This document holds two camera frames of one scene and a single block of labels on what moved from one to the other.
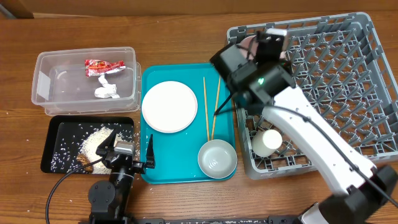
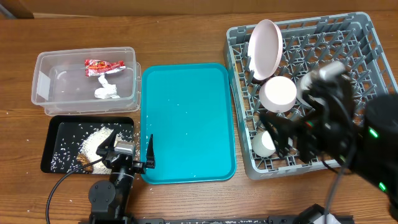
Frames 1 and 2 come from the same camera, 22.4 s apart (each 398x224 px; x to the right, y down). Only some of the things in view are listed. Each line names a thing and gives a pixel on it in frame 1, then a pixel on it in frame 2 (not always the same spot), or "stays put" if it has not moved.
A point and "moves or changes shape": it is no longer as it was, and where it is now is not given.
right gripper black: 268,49 to 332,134
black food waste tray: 71,142 stays put
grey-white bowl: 217,158 to 305,82
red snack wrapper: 92,66 stays put
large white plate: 170,107 moves or changes shape
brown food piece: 83,160 stays put
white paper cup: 265,142 stays put
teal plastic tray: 176,154 stays put
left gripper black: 140,167 stays put
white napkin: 109,90 stays put
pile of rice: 88,140 stays put
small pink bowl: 249,46 moves or changes shape
